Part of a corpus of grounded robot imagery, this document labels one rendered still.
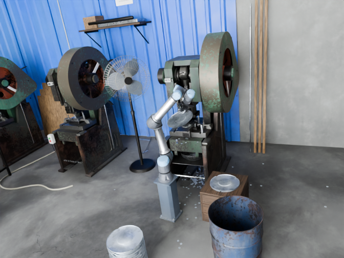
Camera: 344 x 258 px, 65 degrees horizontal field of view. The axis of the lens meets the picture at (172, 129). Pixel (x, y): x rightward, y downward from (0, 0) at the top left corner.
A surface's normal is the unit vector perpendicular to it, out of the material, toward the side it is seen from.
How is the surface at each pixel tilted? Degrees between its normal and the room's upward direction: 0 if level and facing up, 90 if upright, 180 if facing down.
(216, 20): 90
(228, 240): 92
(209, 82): 88
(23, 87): 90
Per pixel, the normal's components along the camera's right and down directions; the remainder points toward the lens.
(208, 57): -0.40, -0.15
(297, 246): -0.12, -0.92
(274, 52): -0.39, 0.38
